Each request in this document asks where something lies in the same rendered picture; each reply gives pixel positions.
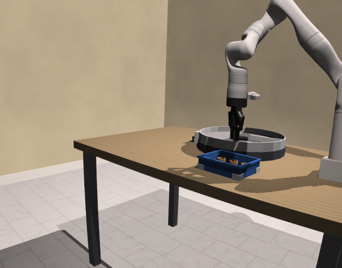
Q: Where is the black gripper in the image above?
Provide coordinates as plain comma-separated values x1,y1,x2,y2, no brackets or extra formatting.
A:
227,97,247,142

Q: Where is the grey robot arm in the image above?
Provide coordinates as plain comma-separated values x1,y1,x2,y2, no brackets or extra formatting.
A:
225,0,342,161

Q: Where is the blue crate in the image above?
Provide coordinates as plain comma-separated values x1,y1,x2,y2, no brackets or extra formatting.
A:
197,150,262,181

